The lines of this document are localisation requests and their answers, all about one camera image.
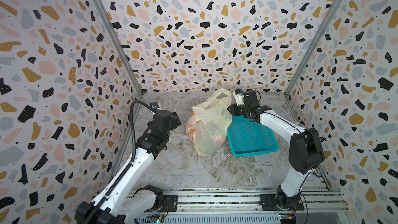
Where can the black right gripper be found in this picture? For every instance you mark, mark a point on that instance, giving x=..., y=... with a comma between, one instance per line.
x=236, y=110

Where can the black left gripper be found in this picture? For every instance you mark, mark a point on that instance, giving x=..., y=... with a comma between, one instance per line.
x=174, y=122

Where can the cream plastic bag orange print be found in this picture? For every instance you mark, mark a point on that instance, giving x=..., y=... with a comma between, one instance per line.
x=208, y=123

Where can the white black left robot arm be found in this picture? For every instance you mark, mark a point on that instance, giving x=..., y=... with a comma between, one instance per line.
x=112, y=205

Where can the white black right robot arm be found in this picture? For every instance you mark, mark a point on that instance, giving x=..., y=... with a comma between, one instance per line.
x=305, y=149

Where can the teal plastic basket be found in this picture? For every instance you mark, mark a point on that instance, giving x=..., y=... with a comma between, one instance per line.
x=248, y=138

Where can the green circuit board left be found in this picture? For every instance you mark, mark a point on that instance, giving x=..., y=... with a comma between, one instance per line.
x=156, y=219

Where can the green circuit board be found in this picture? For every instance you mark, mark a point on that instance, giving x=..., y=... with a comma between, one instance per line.
x=156, y=219
x=287, y=219

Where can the green circuit board right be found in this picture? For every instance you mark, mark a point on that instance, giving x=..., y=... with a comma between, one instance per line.
x=287, y=219

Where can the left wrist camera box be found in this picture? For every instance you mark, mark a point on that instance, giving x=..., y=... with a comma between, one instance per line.
x=155, y=106

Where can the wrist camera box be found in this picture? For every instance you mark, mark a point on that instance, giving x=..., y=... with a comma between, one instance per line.
x=155, y=106
x=239, y=97

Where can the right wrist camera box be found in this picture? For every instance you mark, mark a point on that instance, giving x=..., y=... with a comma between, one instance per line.
x=239, y=97

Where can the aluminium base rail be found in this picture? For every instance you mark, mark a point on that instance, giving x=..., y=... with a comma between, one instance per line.
x=251, y=206

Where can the aluminium left corner post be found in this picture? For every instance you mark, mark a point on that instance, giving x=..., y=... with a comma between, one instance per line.
x=117, y=45

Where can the aluminium corner post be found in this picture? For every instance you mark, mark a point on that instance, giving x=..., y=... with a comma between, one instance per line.
x=117, y=45
x=313, y=44

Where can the aluminium right corner post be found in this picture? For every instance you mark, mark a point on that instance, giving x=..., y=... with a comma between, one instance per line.
x=313, y=44

